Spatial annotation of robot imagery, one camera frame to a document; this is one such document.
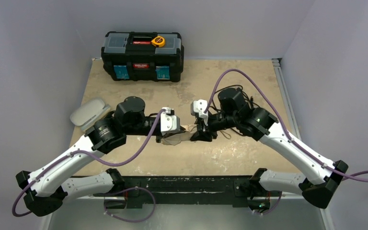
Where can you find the yellow tape measure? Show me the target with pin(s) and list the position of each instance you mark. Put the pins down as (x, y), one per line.
(158, 41)

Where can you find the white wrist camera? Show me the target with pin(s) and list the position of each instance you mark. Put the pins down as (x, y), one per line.
(169, 122)
(199, 110)

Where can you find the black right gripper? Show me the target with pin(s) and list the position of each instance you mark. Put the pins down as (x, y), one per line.
(205, 129)

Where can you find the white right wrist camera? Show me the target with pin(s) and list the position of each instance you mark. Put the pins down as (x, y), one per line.
(199, 110)

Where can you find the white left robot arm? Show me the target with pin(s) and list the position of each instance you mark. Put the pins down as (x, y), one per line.
(81, 170)

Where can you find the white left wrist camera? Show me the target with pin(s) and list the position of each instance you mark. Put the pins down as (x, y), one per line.
(169, 122)

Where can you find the beige umbrella case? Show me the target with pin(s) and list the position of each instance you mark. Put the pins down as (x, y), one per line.
(87, 114)

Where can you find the beige folding umbrella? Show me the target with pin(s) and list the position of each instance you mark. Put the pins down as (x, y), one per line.
(186, 132)

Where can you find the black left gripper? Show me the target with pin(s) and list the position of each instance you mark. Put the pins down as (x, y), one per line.
(158, 131)

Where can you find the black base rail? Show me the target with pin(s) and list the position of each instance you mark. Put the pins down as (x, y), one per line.
(237, 191)

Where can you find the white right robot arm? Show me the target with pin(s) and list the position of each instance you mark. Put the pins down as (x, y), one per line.
(317, 181)

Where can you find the black plastic toolbox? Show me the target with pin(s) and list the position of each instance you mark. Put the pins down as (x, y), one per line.
(131, 56)

